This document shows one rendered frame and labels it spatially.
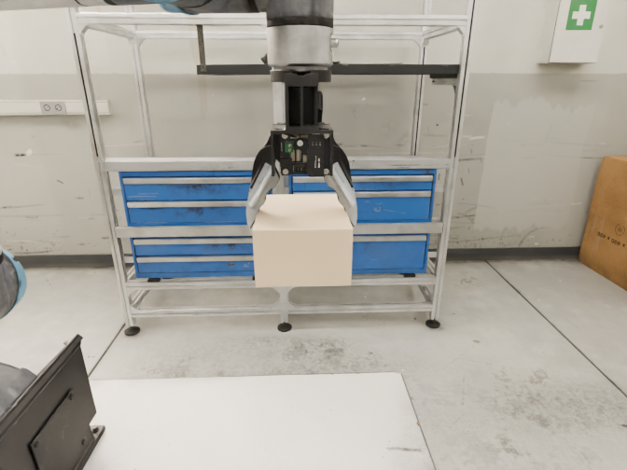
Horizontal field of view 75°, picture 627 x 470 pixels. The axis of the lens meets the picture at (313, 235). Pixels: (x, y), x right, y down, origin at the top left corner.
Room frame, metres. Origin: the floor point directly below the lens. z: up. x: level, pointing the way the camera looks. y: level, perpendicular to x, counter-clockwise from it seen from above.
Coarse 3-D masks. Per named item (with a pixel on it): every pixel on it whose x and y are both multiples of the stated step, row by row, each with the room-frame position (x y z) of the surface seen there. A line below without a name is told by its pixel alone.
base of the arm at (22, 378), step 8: (0, 368) 0.46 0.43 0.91; (8, 368) 0.47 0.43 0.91; (16, 368) 0.50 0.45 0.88; (24, 368) 0.49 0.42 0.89; (0, 376) 0.45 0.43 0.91; (8, 376) 0.45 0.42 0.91; (16, 376) 0.46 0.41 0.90; (24, 376) 0.47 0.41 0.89; (32, 376) 0.48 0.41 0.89; (0, 384) 0.44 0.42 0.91; (8, 384) 0.44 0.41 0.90; (16, 384) 0.45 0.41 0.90; (24, 384) 0.45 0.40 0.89; (0, 392) 0.43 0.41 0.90; (8, 392) 0.43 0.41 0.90; (16, 392) 0.44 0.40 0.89; (0, 400) 0.42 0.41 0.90; (8, 400) 0.42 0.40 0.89; (16, 400) 0.43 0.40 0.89; (0, 408) 0.41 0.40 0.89; (8, 408) 0.42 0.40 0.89; (0, 416) 0.41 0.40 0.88
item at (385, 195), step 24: (312, 192) 1.93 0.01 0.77; (360, 192) 1.93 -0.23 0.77; (384, 192) 1.93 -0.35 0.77; (408, 192) 1.94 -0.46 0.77; (432, 192) 1.96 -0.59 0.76; (360, 216) 1.94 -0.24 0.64; (384, 216) 1.95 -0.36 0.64; (408, 216) 1.95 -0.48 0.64; (360, 240) 1.93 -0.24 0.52; (384, 240) 1.93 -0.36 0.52; (408, 240) 1.94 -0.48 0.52; (360, 264) 1.94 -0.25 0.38; (384, 264) 1.94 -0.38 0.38; (408, 264) 1.95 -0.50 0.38
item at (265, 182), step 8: (264, 168) 0.52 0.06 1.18; (264, 176) 0.52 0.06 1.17; (272, 176) 0.52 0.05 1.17; (256, 184) 0.52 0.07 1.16; (264, 184) 0.50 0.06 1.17; (272, 184) 0.52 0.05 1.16; (256, 192) 0.52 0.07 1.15; (264, 192) 0.52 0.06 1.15; (248, 200) 0.52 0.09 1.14; (256, 200) 0.48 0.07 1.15; (264, 200) 0.52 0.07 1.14; (248, 208) 0.52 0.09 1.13; (256, 208) 0.52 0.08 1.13; (248, 216) 0.52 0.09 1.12; (256, 216) 0.52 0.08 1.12; (248, 224) 0.52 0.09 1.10
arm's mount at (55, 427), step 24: (72, 360) 0.53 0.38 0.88; (48, 384) 0.46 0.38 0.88; (72, 384) 0.51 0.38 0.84; (24, 408) 0.41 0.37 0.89; (48, 408) 0.45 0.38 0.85; (72, 408) 0.49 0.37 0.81; (0, 432) 0.37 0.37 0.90; (24, 432) 0.40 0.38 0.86; (48, 432) 0.43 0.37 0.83; (72, 432) 0.48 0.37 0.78; (96, 432) 0.54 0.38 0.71; (0, 456) 0.36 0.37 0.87; (24, 456) 0.39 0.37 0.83; (48, 456) 0.42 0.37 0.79; (72, 456) 0.47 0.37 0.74
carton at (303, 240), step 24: (264, 216) 0.50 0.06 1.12; (288, 216) 0.50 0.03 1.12; (312, 216) 0.50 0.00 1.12; (336, 216) 0.50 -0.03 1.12; (264, 240) 0.45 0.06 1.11; (288, 240) 0.45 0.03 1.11; (312, 240) 0.45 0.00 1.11; (336, 240) 0.46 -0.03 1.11; (264, 264) 0.45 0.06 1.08; (288, 264) 0.45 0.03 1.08; (312, 264) 0.45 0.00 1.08; (336, 264) 0.46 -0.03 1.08
